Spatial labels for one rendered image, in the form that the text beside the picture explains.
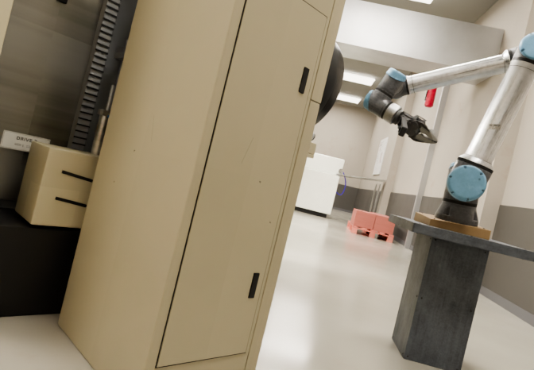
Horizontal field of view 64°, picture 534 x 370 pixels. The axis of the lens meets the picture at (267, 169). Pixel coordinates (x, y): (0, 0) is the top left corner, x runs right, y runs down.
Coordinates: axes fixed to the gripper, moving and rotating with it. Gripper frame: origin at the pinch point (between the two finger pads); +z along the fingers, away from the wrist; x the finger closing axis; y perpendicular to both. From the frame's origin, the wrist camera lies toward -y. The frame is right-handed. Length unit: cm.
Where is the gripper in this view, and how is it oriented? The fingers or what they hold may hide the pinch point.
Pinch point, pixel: (434, 140)
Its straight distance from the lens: 199.3
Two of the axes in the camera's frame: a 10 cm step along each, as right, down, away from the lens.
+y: 6.6, -3.1, 6.9
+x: -2.5, 7.7, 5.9
